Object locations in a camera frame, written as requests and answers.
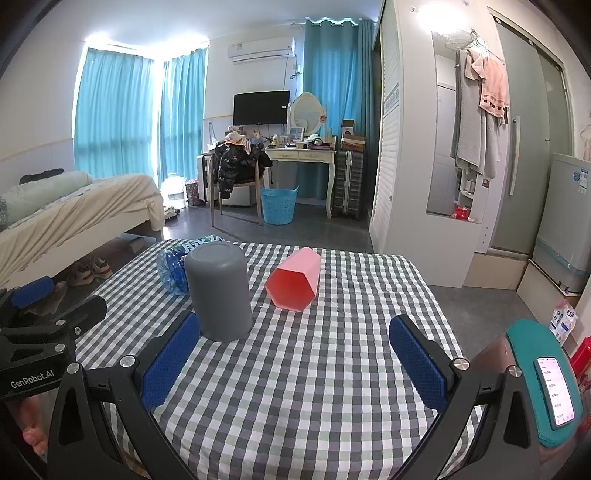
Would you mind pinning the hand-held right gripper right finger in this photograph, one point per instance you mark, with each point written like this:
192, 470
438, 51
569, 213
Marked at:
418, 364

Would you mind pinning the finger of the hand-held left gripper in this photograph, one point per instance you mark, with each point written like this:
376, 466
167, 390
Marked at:
83, 311
32, 290

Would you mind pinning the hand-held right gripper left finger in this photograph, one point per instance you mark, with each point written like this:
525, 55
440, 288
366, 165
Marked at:
167, 367

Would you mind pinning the pink hexagonal cup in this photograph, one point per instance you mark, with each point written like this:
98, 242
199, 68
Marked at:
295, 281

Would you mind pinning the grey plastic cup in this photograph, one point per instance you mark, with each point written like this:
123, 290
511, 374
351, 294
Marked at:
221, 295

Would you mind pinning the person's left hand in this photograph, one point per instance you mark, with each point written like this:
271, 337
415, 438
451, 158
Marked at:
34, 429

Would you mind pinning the pair of sneakers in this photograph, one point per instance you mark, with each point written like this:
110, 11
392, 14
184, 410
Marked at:
90, 272

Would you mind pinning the blue water bottle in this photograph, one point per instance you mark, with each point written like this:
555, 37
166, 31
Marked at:
171, 270

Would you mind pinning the pale green pillow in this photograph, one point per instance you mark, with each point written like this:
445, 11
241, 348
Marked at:
41, 189

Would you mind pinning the bed with beige sheet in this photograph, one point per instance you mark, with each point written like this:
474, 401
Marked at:
101, 203

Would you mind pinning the grey checked tablecloth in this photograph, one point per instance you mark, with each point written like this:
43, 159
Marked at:
300, 392

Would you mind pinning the smartphone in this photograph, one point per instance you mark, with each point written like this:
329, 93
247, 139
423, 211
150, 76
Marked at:
554, 392

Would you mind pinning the clear water jug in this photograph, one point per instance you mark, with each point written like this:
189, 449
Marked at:
174, 191

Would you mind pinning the white printed package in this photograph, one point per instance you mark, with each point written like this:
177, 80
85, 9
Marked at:
564, 321

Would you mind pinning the pink patterned bag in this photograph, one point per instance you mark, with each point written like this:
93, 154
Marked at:
195, 194

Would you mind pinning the red plastic container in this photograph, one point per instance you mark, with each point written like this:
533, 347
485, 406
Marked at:
582, 360

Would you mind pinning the wooden chair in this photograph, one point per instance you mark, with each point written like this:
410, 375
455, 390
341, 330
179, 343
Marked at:
240, 189

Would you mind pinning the dark suitcase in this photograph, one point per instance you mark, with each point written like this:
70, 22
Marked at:
348, 184

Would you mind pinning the teal curtain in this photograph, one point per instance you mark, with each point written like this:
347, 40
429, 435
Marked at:
182, 115
113, 115
337, 74

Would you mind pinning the blue laundry basket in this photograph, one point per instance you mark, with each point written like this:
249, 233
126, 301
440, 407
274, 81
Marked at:
278, 205

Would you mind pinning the white wardrobe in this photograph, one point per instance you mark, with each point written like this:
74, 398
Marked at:
411, 161

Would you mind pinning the white refrigerator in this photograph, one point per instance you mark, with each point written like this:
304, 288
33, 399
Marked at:
565, 221

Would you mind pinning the dark patterned jacket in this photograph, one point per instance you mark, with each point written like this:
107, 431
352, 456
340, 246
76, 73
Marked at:
231, 166

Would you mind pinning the cardboard box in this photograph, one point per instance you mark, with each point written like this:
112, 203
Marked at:
353, 141

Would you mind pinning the cream dressing table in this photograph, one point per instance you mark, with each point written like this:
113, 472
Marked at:
300, 156

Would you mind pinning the grey hanging towel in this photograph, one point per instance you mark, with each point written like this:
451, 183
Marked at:
471, 129

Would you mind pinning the frosted glass door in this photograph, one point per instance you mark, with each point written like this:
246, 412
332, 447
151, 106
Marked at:
526, 138

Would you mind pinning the black television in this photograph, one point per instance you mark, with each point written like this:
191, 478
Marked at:
261, 107

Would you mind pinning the oval vanity mirror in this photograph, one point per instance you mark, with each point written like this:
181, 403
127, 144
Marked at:
305, 110

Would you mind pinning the pink hanging towel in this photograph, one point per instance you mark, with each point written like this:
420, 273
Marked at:
491, 87

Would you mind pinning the white air conditioner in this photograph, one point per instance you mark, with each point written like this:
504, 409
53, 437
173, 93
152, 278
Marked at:
261, 50

